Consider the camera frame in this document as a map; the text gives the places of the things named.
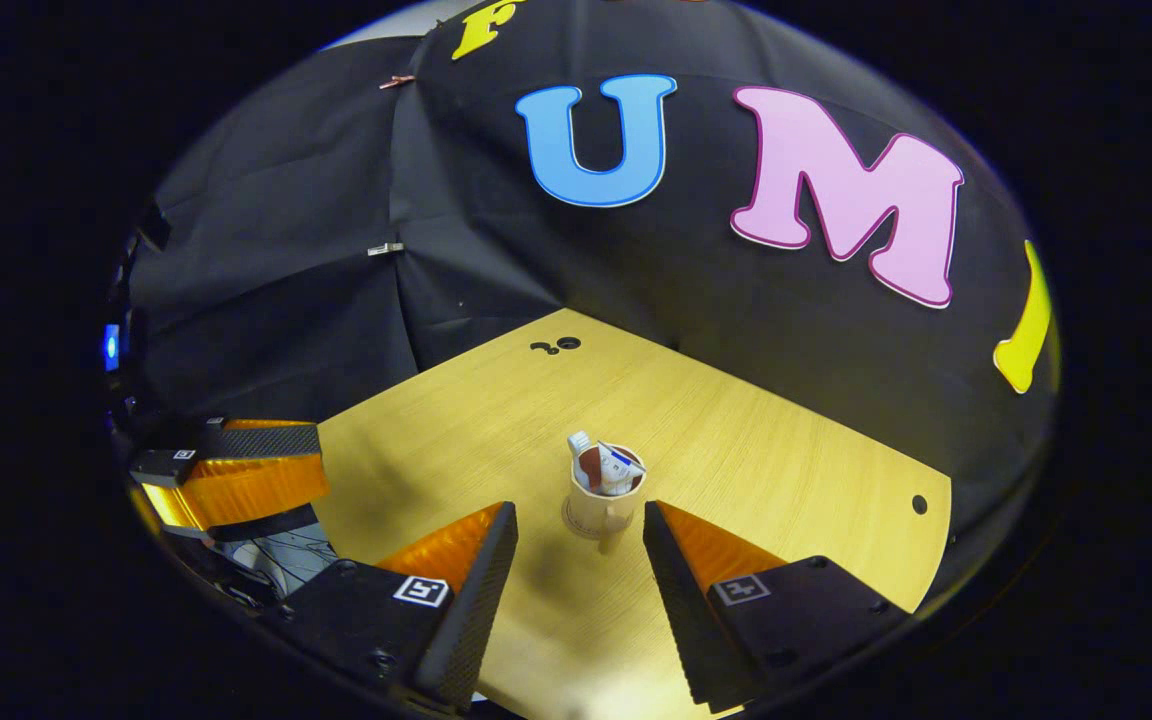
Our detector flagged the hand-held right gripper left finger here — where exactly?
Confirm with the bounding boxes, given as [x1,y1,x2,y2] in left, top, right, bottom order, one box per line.
[271,500,520,713]

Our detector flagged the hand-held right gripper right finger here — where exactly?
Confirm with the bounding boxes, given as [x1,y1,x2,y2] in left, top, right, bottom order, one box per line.
[642,500,912,713]

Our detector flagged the beige cup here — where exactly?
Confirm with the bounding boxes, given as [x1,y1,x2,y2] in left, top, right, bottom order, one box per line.
[566,443,649,556]

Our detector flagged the white toothpaste tube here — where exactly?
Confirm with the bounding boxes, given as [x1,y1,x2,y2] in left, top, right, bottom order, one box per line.
[596,440,648,497]

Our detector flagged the wooden desktop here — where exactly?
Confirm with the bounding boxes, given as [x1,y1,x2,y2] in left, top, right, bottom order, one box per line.
[311,308,954,720]

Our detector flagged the black backdrop cloth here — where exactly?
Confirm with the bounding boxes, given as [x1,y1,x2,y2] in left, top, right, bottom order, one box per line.
[106,0,1062,561]

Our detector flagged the tangled dark cables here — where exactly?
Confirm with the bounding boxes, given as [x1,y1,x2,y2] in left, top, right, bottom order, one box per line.
[231,530,342,596]

